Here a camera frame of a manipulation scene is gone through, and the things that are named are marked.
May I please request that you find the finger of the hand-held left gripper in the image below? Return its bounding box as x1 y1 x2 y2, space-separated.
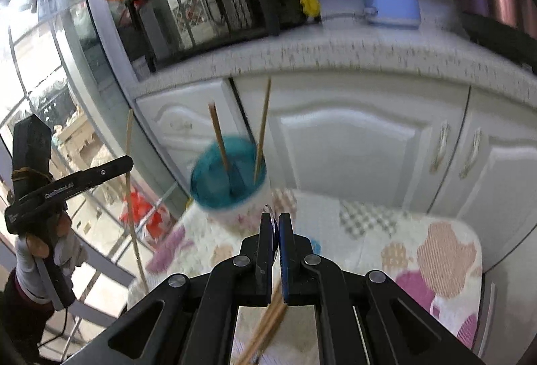
63 156 134 202

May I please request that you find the red plastic bag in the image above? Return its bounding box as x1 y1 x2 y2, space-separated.
119 191 173 239

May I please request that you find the patterned quilted mat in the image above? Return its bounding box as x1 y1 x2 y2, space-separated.
126 187 483 365

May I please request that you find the metal door handle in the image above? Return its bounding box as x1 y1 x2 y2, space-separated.
430 122 450 173
458 128 482 180

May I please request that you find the person's left hand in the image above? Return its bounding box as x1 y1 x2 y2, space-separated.
14 210 89 303

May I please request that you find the black cable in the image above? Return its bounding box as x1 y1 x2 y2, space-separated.
38 308 82 349

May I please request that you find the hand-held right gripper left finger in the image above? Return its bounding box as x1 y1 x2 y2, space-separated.
63 212 280 365

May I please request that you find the wooden chopstick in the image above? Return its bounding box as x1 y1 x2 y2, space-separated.
208 102 230 173
252 288 288 363
125 109 149 293
253 77 272 184
239 298 282 365

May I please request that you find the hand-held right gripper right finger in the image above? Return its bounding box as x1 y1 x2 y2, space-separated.
278 212 483 365

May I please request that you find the white teal-rimmed utensil cup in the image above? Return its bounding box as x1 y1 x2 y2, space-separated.
190 136 268 231

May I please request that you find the glass sliding door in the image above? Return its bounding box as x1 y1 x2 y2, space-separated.
0 0 191 307

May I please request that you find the black microwave oven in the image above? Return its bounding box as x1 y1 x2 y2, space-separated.
126 0 324 74

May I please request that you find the white cabinet door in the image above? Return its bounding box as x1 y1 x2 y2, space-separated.
428 88 537 269
233 75 471 219

